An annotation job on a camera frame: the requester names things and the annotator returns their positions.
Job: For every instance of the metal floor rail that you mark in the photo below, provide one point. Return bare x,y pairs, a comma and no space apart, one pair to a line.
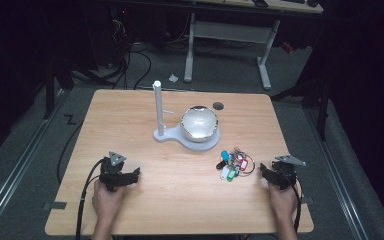
336,173
16,163

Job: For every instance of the person's left hand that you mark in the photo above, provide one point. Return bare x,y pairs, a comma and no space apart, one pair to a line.
107,203

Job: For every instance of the bunch of keys with coloured tags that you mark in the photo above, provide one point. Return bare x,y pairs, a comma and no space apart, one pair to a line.
235,165

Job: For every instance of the white table frame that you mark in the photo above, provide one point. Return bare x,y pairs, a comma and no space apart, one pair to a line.
230,31

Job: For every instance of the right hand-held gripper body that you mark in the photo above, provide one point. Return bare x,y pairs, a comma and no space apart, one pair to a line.
285,173

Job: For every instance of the person's right hand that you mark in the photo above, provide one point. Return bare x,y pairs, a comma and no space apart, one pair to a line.
283,203

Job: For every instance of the shiny metal bowl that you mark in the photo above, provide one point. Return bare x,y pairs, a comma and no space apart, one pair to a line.
200,123

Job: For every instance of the dark metal stand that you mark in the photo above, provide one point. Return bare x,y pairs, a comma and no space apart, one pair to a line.
51,86
313,96

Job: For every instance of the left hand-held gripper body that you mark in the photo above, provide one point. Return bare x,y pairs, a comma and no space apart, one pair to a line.
112,173

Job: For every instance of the white paper scrap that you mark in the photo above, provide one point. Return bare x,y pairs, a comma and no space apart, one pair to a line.
173,78

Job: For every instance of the black round table grommet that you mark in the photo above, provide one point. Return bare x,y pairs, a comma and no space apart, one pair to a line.
218,106

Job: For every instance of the grey tape strip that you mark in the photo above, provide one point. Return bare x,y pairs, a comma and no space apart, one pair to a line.
55,206

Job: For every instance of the white stand with pole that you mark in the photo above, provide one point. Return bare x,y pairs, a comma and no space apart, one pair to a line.
176,135

